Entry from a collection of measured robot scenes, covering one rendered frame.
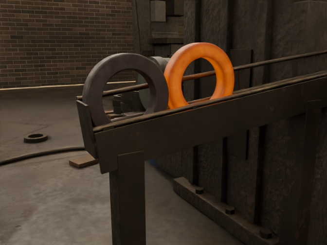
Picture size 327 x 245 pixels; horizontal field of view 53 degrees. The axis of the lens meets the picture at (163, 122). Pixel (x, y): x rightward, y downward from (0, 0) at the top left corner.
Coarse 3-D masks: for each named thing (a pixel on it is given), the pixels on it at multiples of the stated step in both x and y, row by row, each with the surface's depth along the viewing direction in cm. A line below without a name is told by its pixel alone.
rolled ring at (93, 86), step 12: (108, 60) 64; (120, 60) 65; (132, 60) 66; (144, 60) 67; (96, 72) 63; (108, 72) 64; (144, 72) 68; (156, 72) 69; (84, 84) 65; (96, 84) 63; (156, 84) 70; (84, 96) 64; (96, 96) 64; (156, 96) 70; (168, 96) 72; (96, 108) 64; (156, 108) 71; (96, 120) 65; (108, 120) 66
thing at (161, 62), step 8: (168, 56) 221; (160, 64) 204; (144, 80) 221; (144, 96) 224; (144, 104) 225; (128, 112) 254; (136, 112) 254; (176, 152) 184; (160, 160) 203; (168, 160) 193; (176, 160) 185; (168, 168) 194; (176, 168) 186; (176, 176) 187
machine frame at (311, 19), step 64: (192, 0) 144; (256, 0) 115; (320, 0) 107; (192, 64) 149; (320, 64) 105; (256, 128) 118; (320, 128) 111; (192, 192) 156; (256, 192) 123; (320, 192) 118
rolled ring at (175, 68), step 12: (180, 48) 74; (192, 48) 72; (204, 48) 74; (216, 48) 75; (180, 60) 71; (192, 60) 73; (216, 60) 76; (228, 60) 77; (168, 72) 72; (180, 72) 72; (216, 72) 80; (228, 72) 78; (168, 84) 71; (180, 84) 72; (216, 84) 81; (228, 84) 79; (180, 96) 73; (216, 96) 80
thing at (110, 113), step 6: (114, 96) 301; (120, 96) 298; (126, 96) 277; (132, 96) 257; (138, 96) 253; (114, 102) 299; (120, 102) 296; (126, 102) 278; (132, 102) 257; (138, 102) 255; (114, 108) 303; (120, 108) 299; (126, 108) 278; (132, 108) 263; (138, 108) 257; (144, 108) 257; (108, 114) 301; (114, 114) 300; (120, 114) 300
